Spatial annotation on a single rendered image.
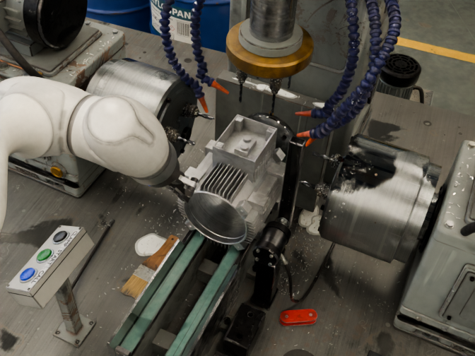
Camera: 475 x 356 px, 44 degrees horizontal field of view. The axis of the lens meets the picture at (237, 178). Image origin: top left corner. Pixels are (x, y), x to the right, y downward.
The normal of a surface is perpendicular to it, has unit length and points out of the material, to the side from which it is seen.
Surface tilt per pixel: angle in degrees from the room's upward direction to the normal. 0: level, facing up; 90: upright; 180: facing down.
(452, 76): 0
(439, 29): 0
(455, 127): 0
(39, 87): 14
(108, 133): 46
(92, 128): 42
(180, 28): 91
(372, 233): 77
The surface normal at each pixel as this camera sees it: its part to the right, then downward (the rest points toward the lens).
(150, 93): -0.11, -0.41
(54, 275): 0.84, 0.02
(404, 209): -0.25, -0.06
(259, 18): -0.69, 0.51
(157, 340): 0.04, -0.69
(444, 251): -0.42, 0.64
